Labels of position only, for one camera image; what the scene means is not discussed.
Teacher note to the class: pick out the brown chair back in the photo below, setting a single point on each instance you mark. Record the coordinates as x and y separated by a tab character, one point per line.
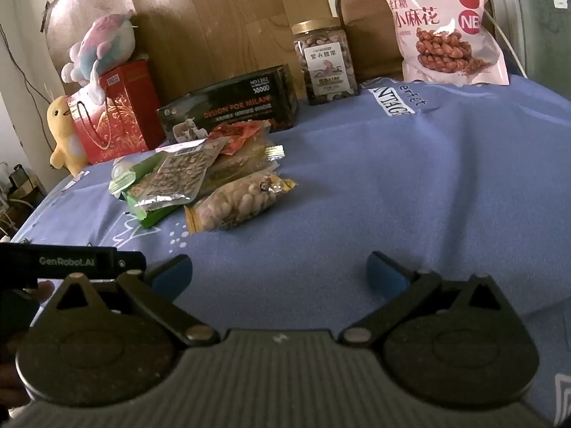
370	31

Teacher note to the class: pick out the glass jar of peanuts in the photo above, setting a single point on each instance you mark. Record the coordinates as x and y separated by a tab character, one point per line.
325	58

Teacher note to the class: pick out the wood-grain board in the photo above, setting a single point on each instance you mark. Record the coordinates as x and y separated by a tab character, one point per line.
232	18

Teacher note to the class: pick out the white and green snack packet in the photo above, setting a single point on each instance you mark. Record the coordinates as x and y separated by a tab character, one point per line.
122	174

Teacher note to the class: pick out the yellow duck plush toy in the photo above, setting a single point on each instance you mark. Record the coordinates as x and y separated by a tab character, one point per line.
67	138

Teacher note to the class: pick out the red snack packet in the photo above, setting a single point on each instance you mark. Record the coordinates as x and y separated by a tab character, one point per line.
236	136

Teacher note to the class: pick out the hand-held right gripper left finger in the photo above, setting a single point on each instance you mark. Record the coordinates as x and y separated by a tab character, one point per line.
171	274

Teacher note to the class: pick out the person's left hand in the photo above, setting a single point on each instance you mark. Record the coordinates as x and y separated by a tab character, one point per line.
44	292

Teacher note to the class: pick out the pastel plush toy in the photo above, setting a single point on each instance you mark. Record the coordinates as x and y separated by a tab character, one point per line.
107	40

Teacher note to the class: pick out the yellow-green snack bar packet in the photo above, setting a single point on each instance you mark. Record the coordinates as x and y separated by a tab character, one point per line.
250	160

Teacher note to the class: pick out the blue printed bed sheet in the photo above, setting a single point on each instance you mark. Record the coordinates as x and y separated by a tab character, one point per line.
401	165

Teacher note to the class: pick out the black sheep-print box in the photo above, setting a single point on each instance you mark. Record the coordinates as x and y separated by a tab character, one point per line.
241	98

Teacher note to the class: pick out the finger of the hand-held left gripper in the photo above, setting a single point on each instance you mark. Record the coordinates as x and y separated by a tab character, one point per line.
131	261

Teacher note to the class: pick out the pink fried-twist snack bag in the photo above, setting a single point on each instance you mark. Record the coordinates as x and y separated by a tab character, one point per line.
446	22

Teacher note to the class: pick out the yellow peanut packet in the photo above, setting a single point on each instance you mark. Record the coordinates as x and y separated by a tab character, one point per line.
236	200

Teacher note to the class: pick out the green upholstered chair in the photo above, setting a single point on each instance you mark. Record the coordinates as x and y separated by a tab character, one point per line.
544	22

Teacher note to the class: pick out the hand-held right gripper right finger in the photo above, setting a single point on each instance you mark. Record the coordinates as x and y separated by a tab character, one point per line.
384	274

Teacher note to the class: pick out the red gift bag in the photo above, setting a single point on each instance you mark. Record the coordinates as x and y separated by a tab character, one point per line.
127	111

